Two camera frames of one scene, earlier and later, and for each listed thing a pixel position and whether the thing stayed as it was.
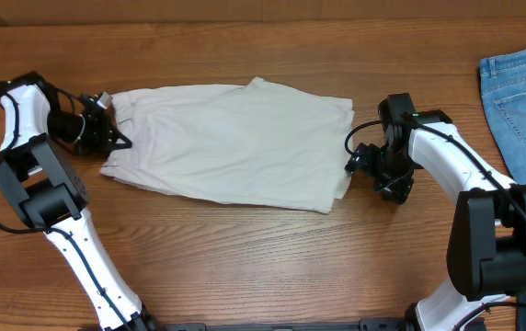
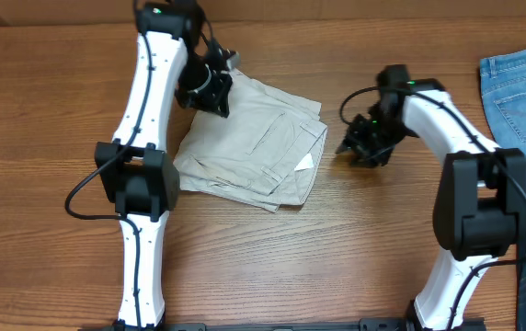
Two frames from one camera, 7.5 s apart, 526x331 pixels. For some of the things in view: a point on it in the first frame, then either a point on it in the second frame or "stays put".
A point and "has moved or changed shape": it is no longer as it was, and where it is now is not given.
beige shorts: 263,143 has moved or changed shape
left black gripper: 99,141 -> 212,101
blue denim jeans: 520,97 stays put
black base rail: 198,325 stays put
